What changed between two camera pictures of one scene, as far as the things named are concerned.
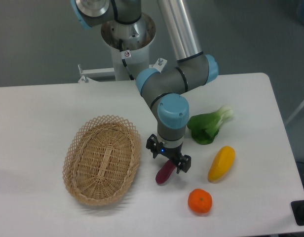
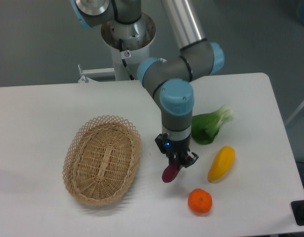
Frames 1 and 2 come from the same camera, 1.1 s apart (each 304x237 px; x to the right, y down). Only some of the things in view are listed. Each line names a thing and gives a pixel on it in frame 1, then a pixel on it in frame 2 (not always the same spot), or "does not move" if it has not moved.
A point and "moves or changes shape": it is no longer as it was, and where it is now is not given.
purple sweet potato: [164, 173] moves or changes shape
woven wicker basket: [101, 160] does not move
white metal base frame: [87, 75] does not move
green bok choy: [204, 127] does not move
